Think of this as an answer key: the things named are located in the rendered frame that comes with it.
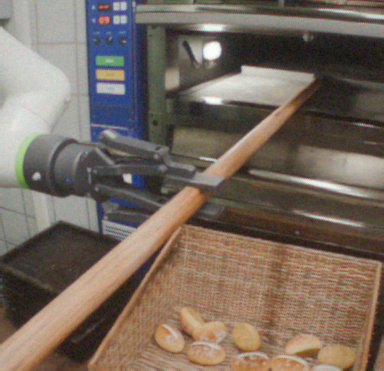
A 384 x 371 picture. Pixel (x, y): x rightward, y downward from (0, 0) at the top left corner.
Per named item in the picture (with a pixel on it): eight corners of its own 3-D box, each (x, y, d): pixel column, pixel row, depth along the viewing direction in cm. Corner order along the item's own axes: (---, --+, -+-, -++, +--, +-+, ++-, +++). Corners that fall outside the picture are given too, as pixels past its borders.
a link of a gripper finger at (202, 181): (174, 174, 60) (174, 168, 60) (225, 182, 58) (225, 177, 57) (163, 182, 58) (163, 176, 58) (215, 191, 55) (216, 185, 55)
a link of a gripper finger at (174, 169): (160, 168, 60) (159, 146, 59) (196, 174, 58) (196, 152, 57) (154, 172, 59) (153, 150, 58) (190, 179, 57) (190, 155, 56)
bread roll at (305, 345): (320, 356, 110) (314, 339, 114) (327, 344, 106) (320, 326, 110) (284, 363, 109) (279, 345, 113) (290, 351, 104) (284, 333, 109)
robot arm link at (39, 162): (22, 202, 66) (14, 145, 62) (69, 176, 75) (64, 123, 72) (51, 211, 63) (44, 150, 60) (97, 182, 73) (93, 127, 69)
